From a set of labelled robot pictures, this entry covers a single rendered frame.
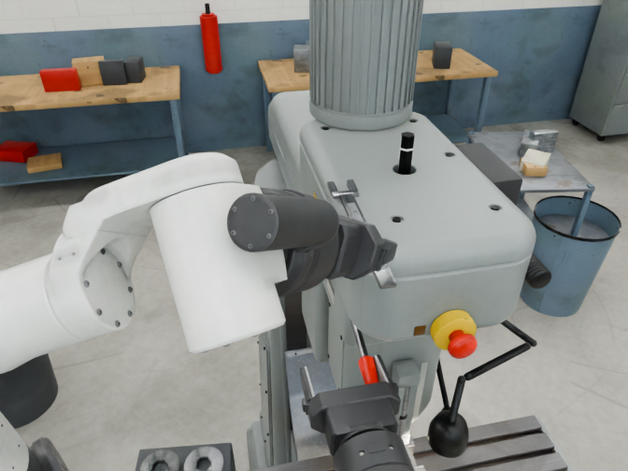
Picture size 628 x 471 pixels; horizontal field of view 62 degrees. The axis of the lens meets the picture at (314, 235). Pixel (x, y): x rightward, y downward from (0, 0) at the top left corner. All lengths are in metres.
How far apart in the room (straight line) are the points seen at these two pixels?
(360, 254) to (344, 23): 0.51
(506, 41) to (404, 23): 4.97
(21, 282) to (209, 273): 0.13
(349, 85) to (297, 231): 0.64
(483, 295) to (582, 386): 2.55
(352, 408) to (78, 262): 0.43
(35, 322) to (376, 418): 0.43
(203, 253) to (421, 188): 0.52
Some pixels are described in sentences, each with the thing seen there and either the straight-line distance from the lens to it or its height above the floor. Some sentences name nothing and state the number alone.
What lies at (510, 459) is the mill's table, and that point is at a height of 0.94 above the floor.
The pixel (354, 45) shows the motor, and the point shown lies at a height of 2.04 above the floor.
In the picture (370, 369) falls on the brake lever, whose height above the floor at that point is 1.71.
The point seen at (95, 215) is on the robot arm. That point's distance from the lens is 0.35.
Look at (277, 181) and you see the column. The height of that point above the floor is 1.56.
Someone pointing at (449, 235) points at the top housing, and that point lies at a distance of 0.69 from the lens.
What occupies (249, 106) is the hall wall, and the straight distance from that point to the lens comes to 5.23.
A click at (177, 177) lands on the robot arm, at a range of 0.33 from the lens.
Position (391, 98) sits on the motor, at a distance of 0.96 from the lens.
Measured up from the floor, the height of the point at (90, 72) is 0.99.
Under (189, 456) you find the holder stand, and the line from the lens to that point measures 1.34.
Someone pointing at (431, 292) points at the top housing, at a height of 1.83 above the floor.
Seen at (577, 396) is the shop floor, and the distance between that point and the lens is 3.20.
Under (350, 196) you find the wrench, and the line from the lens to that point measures 0.74.
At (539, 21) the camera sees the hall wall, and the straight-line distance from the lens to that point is 6.03.
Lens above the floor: 2.27
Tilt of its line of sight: 35 degrees down
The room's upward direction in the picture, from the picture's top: straight up
